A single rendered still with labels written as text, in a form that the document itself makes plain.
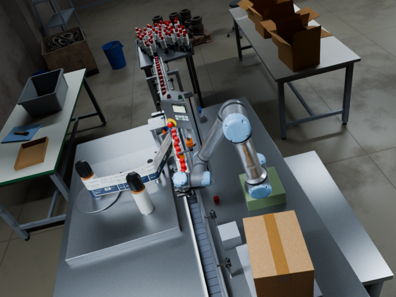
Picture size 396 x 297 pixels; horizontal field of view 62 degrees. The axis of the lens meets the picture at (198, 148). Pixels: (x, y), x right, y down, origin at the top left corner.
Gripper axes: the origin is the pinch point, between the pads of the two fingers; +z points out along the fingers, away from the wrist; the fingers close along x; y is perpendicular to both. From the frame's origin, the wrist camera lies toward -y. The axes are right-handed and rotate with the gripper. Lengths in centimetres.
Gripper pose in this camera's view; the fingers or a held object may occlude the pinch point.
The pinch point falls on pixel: (190, 192)
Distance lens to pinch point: 201.3
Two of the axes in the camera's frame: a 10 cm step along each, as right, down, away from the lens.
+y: -9.6, 2.8, -0.2
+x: 2.7, 8.9, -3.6
